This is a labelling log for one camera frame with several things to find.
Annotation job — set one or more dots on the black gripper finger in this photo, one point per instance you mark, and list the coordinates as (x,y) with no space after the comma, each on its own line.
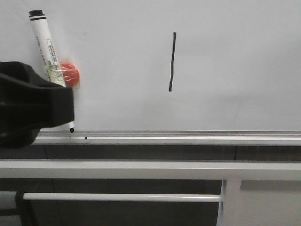
(29,103)

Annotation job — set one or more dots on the red round magnet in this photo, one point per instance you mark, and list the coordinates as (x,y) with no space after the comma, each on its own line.
(70,74)

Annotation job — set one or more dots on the white whiteboard marker black cap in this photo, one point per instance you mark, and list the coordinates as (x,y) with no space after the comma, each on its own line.
(45,42)

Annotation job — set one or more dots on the white metal whiteboard stand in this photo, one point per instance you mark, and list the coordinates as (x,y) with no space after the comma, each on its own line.
(231,174)

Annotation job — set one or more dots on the white whiteboard with aluminium frame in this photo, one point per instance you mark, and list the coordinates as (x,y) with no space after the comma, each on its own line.
(217,72)

